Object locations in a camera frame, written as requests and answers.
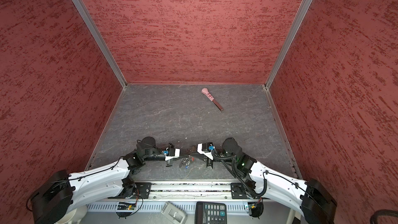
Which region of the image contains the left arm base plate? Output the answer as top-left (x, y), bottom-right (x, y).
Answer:
top-left (119, 182), bottom-right (152, 199)

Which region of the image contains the left aluminium corner post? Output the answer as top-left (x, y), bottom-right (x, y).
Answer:
top-left (72, 0), bottom-right (128, 90)

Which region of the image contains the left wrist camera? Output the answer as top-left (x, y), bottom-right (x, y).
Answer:
top-left (162, 143), bottom-right (180, 161)

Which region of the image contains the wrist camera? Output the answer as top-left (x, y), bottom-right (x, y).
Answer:
top-left (197, 142), bottom-right (214, 161)
top-left (162, 143), bottom-right (180, 161)

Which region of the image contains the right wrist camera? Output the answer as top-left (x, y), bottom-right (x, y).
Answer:
top-left (197, 142), bottom-right (214, 161)

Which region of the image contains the grey plastic device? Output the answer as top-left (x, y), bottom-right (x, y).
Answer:
top-left (161, 202), bottom-right (188, 224)

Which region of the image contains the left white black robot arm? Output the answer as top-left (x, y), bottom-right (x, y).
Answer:
top-left (27, 136), bottom-right (180, 224)

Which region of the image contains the right aluminium corner post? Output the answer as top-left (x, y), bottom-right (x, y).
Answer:
top-left (265, 0), bottom-right (313, 90)

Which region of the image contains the aluminium front rail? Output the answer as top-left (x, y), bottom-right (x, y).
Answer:
top-left (63, 179), bottom-right (312, 202)

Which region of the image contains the pink handled knife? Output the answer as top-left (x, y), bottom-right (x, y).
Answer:
top-left (201, 88), bottom-right (224, 112)

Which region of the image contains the black calculator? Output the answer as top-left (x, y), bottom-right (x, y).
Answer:
top-left (194, 202), bottom-right (227, 224)

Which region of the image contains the aluminium corner post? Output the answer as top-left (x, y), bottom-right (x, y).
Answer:
top-left (72, 0), bottom-right (128, 90)
top-left (265, 0), bottom-right (313, 90)

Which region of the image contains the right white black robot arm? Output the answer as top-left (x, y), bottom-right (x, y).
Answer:
top-left (189, 138), bottom-right (337, 224)

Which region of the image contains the black cable coil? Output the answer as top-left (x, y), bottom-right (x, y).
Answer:
top-left (369, 209), bottom-right (398, 224)

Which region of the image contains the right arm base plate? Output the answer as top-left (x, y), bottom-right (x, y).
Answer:
top-left (231, 183), bottom-right (267, 200)

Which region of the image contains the white mug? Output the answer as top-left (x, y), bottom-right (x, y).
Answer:
top-left (56, 205), bottom-right (88, 224)

